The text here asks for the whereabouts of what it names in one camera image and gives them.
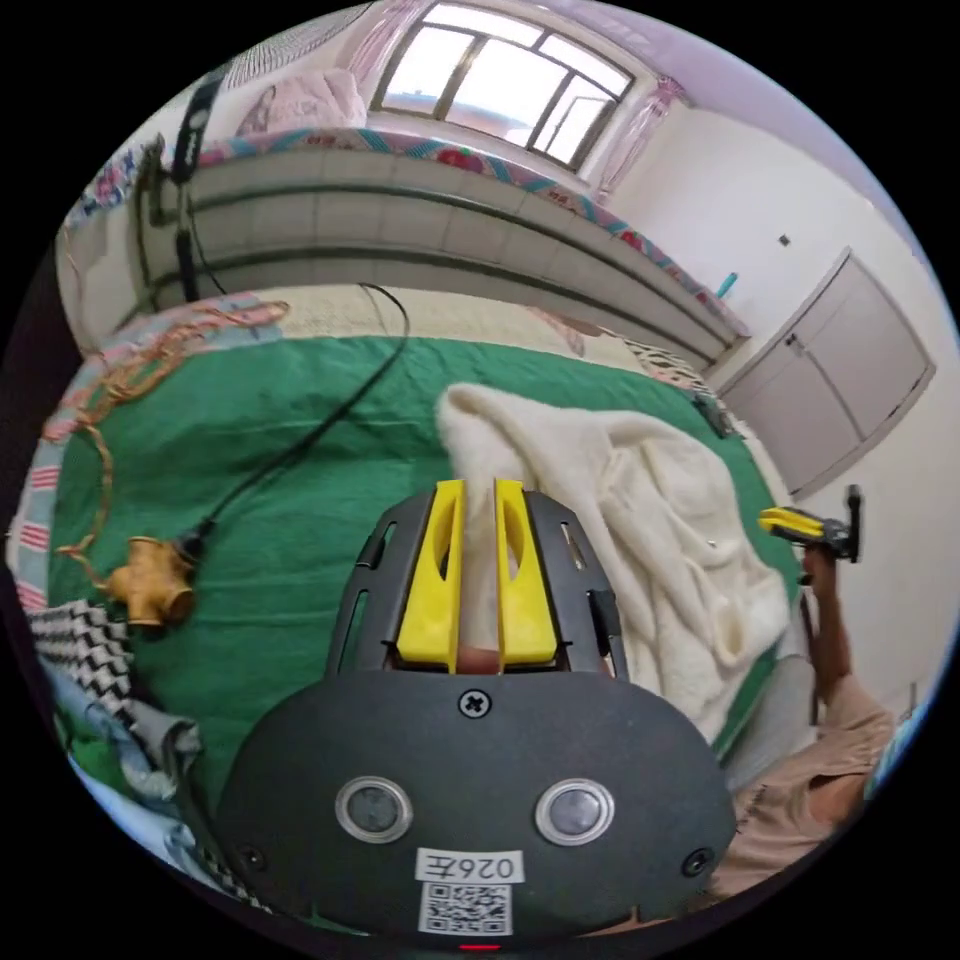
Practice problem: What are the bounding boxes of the person's right hand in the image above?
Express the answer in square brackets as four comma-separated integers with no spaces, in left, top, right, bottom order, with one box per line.
[799,548,837,598]

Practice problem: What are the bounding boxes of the standing fan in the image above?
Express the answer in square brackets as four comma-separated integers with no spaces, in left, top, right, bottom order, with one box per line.
[133,0,380,305]

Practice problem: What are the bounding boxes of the tiled platform with printed sheet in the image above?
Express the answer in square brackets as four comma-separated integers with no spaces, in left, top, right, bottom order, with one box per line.
[56,123,754,369]

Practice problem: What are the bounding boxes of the orange cord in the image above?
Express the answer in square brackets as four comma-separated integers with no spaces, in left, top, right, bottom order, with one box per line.
[38,298,292,594]

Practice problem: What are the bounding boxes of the pink curtain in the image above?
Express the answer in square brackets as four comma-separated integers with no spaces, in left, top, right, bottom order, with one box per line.
[346,0,425,84]
[598,73,688,198]

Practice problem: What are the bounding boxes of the person's body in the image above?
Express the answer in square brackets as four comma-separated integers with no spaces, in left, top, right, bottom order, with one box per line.
[704,671,898,913]

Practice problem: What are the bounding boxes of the black cable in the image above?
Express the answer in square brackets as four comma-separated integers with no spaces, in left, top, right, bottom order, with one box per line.
[170,281,412,560]

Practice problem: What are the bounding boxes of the person's right forearm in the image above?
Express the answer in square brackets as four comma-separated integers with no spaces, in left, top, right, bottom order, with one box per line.
[808,588,860,710]

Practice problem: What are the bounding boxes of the white fuzzy jacket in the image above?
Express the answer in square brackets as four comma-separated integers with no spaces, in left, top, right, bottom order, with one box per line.
[434,382,793,745]

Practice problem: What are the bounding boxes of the pile of clothes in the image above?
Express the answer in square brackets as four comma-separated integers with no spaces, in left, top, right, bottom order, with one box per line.
[26,598,226,901]

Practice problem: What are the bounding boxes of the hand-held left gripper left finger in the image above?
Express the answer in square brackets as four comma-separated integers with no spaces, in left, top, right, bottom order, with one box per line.
[396,479,469,674]

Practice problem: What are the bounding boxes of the pink folded blanket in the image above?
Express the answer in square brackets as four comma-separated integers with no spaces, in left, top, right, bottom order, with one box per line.
[236,68,370,138]

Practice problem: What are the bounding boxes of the window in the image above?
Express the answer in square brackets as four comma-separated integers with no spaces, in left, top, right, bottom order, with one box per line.
[369,0,640,172]

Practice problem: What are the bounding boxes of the bed with green sheet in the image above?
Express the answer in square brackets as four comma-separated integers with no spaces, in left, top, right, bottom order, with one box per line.
[5,284,805,834]

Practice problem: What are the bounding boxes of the grey cupboard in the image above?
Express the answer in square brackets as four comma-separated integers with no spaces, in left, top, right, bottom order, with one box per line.
[716,245,939,500]

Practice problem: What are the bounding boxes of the yellow socket adapter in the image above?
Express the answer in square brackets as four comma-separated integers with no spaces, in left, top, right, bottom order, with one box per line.
[103,534,198,630]

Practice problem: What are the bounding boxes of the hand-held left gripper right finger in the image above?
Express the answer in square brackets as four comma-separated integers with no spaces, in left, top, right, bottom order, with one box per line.
[492,477,561,671]

